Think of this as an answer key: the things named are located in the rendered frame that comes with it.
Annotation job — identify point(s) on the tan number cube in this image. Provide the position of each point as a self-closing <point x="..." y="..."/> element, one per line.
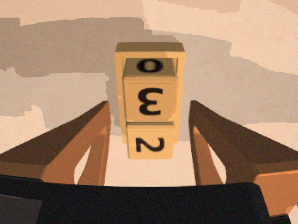
<point x="150" y="140"/>
<point x="150" y="88"/>

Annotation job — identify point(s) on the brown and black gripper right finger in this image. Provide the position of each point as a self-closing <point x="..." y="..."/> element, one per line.
<point x="247" y="156"/>

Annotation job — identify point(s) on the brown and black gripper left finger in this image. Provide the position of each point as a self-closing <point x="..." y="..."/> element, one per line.
<point x="54" y="155"/>

